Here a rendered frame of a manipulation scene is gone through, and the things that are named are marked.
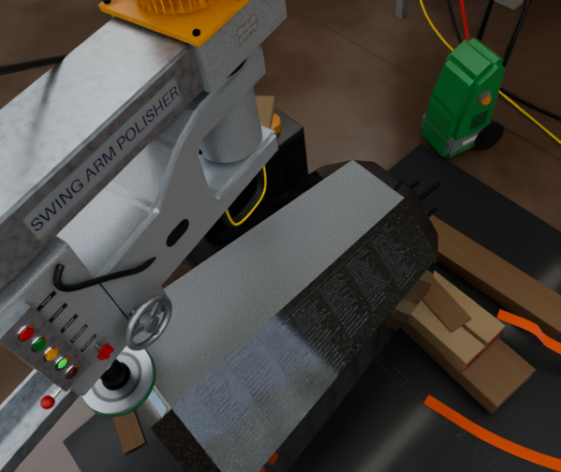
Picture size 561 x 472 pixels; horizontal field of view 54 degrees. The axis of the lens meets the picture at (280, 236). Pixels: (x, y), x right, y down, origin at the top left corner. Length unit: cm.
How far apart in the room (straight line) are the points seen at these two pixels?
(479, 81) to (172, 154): 199
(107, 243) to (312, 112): 240
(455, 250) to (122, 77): 198
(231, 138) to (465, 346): 140
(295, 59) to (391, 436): 251
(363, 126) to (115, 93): 244
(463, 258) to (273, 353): 129
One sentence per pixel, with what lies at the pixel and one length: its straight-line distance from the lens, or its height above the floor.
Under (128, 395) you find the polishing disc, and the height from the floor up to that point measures 93.
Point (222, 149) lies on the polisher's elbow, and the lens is 147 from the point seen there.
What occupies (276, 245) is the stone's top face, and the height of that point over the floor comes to 87.
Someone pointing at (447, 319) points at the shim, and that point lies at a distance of 243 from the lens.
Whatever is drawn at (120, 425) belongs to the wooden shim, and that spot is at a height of 3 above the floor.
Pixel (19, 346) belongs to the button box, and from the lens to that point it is 115.
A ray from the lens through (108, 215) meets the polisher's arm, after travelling 131.
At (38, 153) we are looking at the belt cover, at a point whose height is 174.
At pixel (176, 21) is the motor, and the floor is 176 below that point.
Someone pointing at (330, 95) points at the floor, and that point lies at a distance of 360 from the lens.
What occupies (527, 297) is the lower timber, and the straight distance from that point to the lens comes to 271.
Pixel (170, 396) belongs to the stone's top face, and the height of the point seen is 87.
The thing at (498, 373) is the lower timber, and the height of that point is 13.
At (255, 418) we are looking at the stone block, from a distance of 177.
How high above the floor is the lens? 241
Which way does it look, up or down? 56 degrees down
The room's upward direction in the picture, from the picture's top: 11 degrees counter-clockwise
